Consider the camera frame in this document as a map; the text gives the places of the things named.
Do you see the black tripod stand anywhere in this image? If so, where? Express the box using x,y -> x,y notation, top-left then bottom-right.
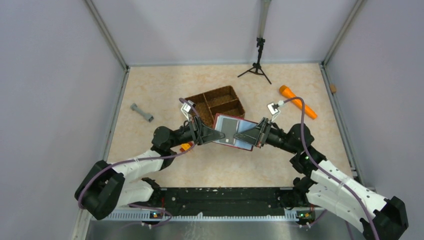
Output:
237,37 -> 272,85

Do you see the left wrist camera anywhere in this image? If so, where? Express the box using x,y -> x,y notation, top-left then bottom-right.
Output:
180,100 -> 196,121

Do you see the orange toy car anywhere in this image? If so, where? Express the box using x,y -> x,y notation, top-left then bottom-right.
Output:
179,141 -> 194,153

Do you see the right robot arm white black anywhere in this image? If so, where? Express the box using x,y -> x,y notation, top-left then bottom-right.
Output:
234,118 -> 409,240

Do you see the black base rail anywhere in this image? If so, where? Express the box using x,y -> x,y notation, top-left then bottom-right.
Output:
135,187 -> 312,219

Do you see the small brown wall block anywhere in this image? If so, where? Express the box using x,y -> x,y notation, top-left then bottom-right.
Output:
329,83 -> 337,94

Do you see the dark grey credit card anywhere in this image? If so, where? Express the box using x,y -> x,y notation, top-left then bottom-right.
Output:
218,118 -> 239,145

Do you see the red leather card holder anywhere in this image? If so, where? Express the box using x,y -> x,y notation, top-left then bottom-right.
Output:
213,113 -> 257,152

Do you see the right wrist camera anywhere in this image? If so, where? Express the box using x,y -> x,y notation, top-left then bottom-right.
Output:
267,100 -> 285,122

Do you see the brown wicker divided basket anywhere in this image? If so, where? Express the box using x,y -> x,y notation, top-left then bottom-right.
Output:
185,85 -> 246,127

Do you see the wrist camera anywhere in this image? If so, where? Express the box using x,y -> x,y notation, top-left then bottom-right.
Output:
180,100 -> 196,121
267,100 -> 285,122

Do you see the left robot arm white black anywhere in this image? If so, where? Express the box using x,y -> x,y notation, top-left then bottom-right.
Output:
74,117 -> 225,220

